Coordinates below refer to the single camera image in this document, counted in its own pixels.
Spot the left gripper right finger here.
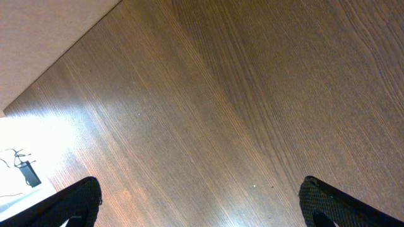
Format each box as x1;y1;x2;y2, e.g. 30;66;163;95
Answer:
299;176;403;227

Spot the black power adapter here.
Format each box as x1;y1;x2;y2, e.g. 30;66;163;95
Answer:
18;161;42;188

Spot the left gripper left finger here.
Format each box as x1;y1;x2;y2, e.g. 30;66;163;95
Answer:
1;177;102;227

